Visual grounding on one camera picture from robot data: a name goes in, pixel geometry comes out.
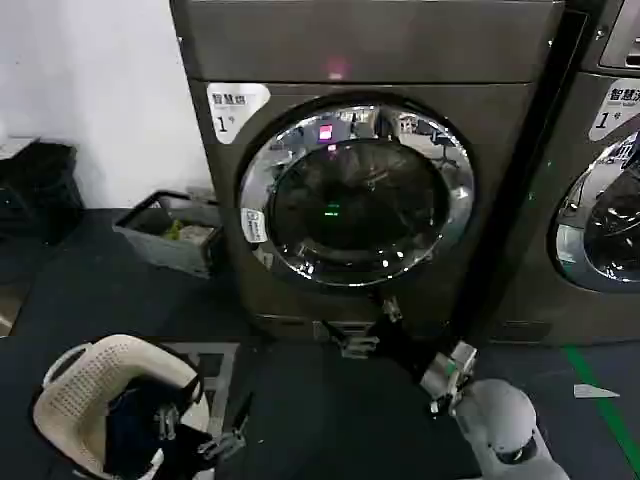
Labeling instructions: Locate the cream plastic laundry basket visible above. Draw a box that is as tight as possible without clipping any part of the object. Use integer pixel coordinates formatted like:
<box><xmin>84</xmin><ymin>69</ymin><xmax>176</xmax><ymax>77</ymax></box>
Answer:
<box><xmin>32</xmin><ymin>333</ymin><xmax>212</xmax><ymax>480</ymax></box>

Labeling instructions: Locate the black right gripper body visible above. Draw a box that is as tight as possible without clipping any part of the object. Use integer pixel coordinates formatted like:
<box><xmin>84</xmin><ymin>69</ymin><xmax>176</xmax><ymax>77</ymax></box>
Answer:
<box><xmin>370</xmin><ymin>317</ymin><xmax>443</xmax><ymax>379</ymax></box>

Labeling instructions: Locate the grey patterned doormat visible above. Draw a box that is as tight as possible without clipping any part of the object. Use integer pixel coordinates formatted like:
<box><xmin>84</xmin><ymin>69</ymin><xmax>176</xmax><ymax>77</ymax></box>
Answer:
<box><xmin>167</xmin><ymin>341</ymin><xmax>242</xmax><ymax>437</ymax></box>

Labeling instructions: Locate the grey front-loading dryer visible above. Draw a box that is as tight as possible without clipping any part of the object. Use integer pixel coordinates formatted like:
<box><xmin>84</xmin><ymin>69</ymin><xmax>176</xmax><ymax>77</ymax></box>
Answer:
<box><xmin>489</xmin><ymin>0</ymin><xmax>640</xmax><ymax>347</ymax></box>
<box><xmin>168</xmin><ymin>0</ymin><xmax>566</xmax><ymax>347</ymax></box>

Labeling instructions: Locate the grey storage bin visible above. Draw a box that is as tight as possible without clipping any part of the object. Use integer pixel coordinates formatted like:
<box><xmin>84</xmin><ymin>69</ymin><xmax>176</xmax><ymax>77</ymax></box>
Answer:
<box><xmin>111</xmin><ymin>189</ymin><xmax>224</xmax><ymax>280</ymax></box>

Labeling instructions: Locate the dark clothing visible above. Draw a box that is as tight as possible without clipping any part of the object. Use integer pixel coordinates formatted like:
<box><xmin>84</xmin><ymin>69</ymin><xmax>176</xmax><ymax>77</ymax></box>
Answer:
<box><xmin>106</xmin><ymin>383</ymin><xmax>217</xmax><ymax>472</ymax></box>

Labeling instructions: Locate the round glass dryer door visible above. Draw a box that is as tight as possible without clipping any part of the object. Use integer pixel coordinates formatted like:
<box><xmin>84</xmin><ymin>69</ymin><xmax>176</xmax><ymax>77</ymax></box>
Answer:
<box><xmin>547</xmin><ymin>130</ymin><xmax>640</xmax><ymax>294</ymax></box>
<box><xmin>238</xmin><ymin>93</ymin><xmax>476</xmax><ymax>294</ymax></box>

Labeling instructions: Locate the white paper scrap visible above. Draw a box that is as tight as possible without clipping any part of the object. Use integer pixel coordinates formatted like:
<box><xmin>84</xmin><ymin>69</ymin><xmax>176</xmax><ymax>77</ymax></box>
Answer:
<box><xmin>573</xmin><ymin>383</ymin><xmax>620</xmax><ymax>401</ymax></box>

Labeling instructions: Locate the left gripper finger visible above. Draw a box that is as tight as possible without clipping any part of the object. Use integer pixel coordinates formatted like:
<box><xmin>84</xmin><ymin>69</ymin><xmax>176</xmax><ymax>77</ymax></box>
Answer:
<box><xmin>197</xmin><ymin>391</ymin><xmax>255</xmax><ymax>461</ymax></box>
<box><xmin>153</xmin><ymin>375</ymin><xmax>205</xmax><ymax>442</ymax></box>

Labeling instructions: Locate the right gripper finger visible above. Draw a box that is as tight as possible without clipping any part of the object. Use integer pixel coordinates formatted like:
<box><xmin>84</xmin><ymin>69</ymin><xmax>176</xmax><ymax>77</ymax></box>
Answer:
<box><xmin>380</xmin><ymin>295</ymin><xmax>403</xmax><ymax>327</ymax></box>
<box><xmin>318</xmin><ymin>318</ymin><xmax>381</xmax><ymax>359</ymax></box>

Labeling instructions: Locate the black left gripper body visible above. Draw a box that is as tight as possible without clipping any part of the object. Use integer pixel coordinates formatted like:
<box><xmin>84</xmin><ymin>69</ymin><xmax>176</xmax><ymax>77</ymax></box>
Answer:
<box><xmin>167</xmin><ymin>423</ymin><xmax>218</xmax><ymax>475</ymax></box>

